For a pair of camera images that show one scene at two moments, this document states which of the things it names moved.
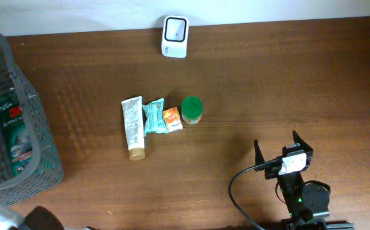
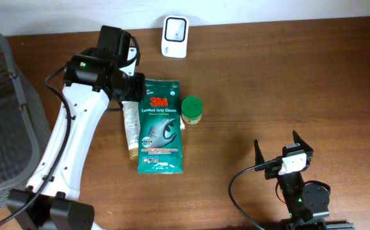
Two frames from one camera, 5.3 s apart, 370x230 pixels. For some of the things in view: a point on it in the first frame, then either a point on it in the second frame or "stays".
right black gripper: (308, 149) stays
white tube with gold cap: (133, 116) stays
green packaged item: (14, 120) → (160, 146)
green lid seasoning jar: (192, 110) stays
